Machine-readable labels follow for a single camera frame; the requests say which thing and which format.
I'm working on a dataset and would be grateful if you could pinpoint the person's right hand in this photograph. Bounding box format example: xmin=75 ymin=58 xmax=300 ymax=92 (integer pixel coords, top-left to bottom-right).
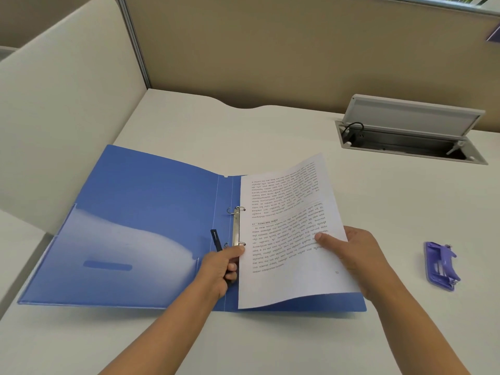
xmin=315 ymin=226 xmax=395 ymax=301

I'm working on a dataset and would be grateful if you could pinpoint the person's left hand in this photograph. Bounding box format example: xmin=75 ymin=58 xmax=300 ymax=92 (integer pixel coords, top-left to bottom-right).
xmin=194 ymin=245 xmax=246 ymax=299

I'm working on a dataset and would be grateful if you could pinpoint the black pen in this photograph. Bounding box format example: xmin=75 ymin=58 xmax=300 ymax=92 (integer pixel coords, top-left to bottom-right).
xmin=210 ymin=229 xmax=237 ymax=286

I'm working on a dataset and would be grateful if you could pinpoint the printed white paper sheet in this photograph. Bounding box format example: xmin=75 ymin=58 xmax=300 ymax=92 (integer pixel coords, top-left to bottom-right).
xmin=237 ymin=154 xmax=361 ymax=310

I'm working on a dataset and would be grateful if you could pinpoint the blue ring binder folder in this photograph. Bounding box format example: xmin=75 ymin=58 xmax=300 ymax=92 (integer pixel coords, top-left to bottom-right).
xmin=17 ymin=144 xmax=367 ymax=313

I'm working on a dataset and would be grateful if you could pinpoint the person's right forearm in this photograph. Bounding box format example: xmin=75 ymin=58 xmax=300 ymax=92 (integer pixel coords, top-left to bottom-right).
xmin=363 ymin=278 xmax=500 ymax=375

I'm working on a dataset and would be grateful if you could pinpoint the person's left forearm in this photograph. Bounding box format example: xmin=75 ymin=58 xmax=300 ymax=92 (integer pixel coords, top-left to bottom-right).
xmin=98 ymin=275 xmax=221 ymax=375

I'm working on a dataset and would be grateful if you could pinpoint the purple hole punch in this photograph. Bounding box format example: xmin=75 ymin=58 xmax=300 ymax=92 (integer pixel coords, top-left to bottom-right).
xmin=424 ymin=241 xmax=461 ymax=292

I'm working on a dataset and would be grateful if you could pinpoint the beige partition panel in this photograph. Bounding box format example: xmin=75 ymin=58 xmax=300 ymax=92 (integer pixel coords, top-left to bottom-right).
xmin=125 ymin=0 xmax=500 ymax=134

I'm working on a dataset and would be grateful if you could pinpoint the white side partition panel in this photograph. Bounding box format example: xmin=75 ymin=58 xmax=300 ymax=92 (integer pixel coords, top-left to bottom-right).
xmin=0 ymin=0 xmax=149 ymax=236

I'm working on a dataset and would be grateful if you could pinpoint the silver metal ring mechanism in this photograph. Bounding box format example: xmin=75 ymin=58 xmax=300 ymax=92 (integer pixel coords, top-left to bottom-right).
xmin=227 ymin=206 xmax=247 ymax=248

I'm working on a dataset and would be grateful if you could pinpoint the black cable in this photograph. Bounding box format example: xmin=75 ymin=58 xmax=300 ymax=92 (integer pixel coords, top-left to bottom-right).
xmin=342 ymin=122 xmax=365 ymax=143

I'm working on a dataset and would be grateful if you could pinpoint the grey desk cable box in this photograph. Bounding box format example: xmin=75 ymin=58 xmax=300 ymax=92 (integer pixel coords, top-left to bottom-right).
xmin=335 ymin=94 xmax=489 ymax=165

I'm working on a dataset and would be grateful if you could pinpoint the grey metal partition post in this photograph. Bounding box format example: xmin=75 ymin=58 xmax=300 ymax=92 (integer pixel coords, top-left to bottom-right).
xmin=116 ymin=0 xmax=152 ymax=89

